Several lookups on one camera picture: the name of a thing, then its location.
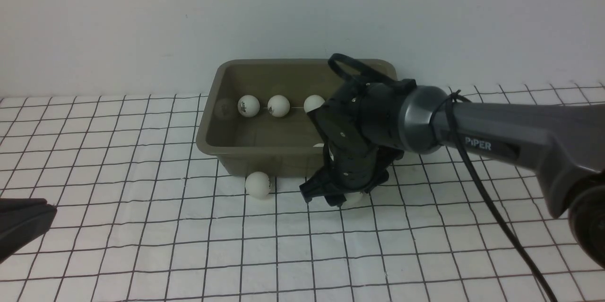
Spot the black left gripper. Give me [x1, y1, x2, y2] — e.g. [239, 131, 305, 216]
[0, 198, 58, 262]

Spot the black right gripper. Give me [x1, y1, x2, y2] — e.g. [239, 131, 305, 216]
[300, 80, 417, 207]

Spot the white printed ball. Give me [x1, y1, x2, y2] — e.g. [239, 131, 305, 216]
[245, 172, 271, 199]
[237, 95, 261, 118]

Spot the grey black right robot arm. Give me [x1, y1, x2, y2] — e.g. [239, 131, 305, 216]
[300, 80, 605, 266]

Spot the olive green plastic bin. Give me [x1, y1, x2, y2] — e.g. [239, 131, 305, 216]
[196, 59, 402, 179]

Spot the white black-grid tablecloth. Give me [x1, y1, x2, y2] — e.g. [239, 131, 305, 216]
[0, 83, 605, 302]

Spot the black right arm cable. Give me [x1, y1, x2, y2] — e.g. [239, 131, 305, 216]
[327, 53, 561, 302]

